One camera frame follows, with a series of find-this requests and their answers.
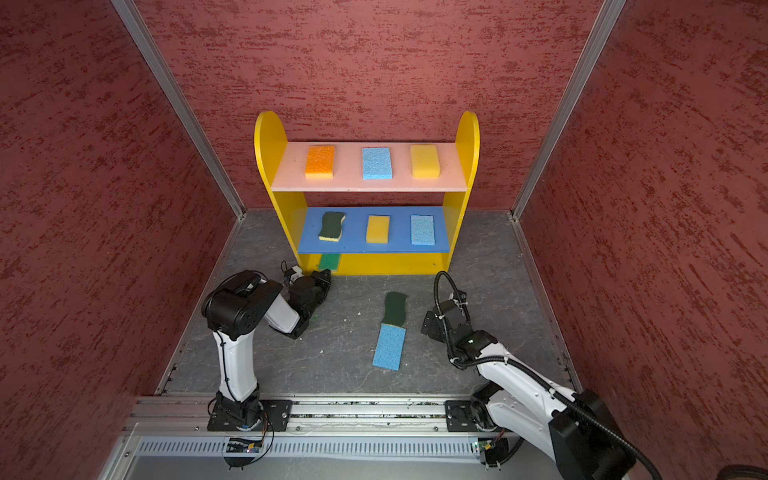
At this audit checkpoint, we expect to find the bright green yellow sponge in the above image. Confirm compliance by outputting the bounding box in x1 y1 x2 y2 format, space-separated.
317 253 341 272

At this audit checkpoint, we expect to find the dark green wavy sponge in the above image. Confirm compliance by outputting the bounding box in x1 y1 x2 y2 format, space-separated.
382 291 408 328
318 211 346 242

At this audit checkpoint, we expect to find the blue sponge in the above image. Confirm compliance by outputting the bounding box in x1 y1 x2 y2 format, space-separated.
410 215 436 246
372 324 406 371
362 147 393 180

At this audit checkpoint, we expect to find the yellow sponge front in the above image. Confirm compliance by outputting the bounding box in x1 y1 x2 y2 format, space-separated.
366 215 390 244

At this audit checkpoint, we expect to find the orange sponge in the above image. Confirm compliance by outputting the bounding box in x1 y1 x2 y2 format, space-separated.
305 145 335 180

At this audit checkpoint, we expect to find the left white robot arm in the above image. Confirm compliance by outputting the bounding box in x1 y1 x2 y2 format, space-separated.
201 269 332 431

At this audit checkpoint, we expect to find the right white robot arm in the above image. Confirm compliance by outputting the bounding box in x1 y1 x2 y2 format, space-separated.
421 300 636 479

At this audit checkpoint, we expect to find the yellow wooden two-tier shelf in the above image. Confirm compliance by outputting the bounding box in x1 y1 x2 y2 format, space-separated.
254 111 480 276

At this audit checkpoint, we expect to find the perforated metal vent strip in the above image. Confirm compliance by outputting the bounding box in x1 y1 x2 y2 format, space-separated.
136 437 478 461

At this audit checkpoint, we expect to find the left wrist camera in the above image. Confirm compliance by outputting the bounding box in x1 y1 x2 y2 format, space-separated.
283 265 304 286

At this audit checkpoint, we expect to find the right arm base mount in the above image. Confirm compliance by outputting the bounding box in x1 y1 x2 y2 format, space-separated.
444 399 520 435

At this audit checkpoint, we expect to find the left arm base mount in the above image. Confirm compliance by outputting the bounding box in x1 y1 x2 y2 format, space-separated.
207 397 293 433

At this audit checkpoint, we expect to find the black corrugated cable conduit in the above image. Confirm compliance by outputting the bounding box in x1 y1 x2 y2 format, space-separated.
433 270 664 480

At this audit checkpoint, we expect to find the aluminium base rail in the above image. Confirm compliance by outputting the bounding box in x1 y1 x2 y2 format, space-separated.
121 394 484 437

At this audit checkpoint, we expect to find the left aluminium corner post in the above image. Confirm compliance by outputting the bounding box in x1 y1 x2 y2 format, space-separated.
110 0 247 220

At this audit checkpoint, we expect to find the aluminium corner post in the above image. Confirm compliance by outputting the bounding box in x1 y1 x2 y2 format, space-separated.
511 0 626 222
110 0 247 220

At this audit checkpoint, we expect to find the right aluminium corner post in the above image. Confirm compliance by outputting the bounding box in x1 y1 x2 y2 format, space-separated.
511 0 626 222

